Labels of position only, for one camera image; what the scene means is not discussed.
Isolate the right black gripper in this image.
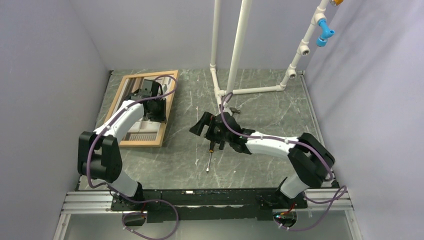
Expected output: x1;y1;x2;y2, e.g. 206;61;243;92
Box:
189;112;232;144

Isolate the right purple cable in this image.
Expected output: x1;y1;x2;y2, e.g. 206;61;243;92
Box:
220;92;348;232

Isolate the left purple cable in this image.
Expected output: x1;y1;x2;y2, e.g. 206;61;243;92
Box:
86;74;180;240

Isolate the yellow pipe cap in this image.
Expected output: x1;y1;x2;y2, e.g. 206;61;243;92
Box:
329;0;344;7

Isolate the aluminium extrusion rail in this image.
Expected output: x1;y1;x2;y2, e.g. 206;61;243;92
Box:
53;190;113;240

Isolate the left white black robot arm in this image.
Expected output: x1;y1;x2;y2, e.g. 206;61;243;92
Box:
77;93;166;210

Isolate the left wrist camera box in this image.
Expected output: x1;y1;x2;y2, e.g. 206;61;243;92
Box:
138;79;164;98

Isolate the wooden picture frame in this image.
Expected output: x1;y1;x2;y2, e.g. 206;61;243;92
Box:
97;70;179;147

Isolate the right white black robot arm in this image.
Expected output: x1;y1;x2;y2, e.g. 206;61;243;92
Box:
189;112;336;208

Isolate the white PVC pipe structure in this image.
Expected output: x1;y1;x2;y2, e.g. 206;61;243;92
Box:
209;0;336;105

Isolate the blue pipe fitting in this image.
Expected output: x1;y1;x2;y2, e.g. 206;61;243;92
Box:
316;18;336;47

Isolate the yellow black screwdriver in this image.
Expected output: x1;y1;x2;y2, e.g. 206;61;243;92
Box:
206;141;215;174

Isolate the black handle hammer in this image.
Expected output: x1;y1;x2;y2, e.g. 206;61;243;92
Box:
229;107;241;114

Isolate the purple cable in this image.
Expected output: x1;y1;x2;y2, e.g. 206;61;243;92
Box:
86;74;180;240
220;92;348;232

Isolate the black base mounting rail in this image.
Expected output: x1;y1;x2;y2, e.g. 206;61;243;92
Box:
110;187;308;223

